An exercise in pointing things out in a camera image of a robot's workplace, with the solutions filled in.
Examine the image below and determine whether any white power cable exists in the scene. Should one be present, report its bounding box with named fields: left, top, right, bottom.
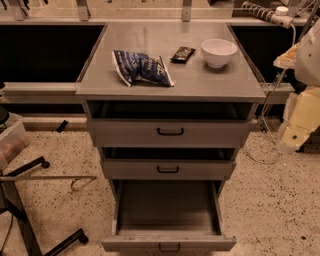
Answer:
left=245, top=23, right=298, bottom=166

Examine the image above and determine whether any clear plastic storage box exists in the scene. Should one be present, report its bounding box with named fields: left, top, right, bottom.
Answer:
left=0, top=113, right=30, bottom=170

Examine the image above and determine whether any grey drawer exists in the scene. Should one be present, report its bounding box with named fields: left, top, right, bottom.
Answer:
left=87, top=100, right=249, bottom=148
left=101, top=147, right=236, bottom=180
left=102, top=180, right=236, bottom=253

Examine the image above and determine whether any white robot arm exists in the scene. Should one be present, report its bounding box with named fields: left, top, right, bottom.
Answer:
left=273, top=20, right=320, bottom=153

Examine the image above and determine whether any white power strip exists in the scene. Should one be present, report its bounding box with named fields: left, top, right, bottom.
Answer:
left=241, top=1, right=293, bottom=29

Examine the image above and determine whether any grey drawer cabinet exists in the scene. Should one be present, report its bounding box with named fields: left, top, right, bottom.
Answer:
left=77, top=21, right=265, bottom=196

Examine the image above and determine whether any black snack packet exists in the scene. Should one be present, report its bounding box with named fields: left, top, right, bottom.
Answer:
left=171, top=46, right=195, bottom=64

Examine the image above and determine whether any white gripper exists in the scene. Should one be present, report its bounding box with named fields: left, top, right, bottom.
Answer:
left=277, top=87, right=320, bottom=154

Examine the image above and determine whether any white bowl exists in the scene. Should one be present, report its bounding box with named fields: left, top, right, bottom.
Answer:
left=201, top=39, right=238, bottom=68

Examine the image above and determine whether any small black floor object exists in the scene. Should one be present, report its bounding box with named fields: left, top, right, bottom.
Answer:
left=56, top=120, right=68, bottom=133

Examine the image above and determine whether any black wheeled stand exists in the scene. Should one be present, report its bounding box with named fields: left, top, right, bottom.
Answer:
left=0, top=156, right=89, bottom=256

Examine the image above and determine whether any blue chip bag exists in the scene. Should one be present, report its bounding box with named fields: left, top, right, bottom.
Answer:
left=112, top=50, right=174, bottom=87

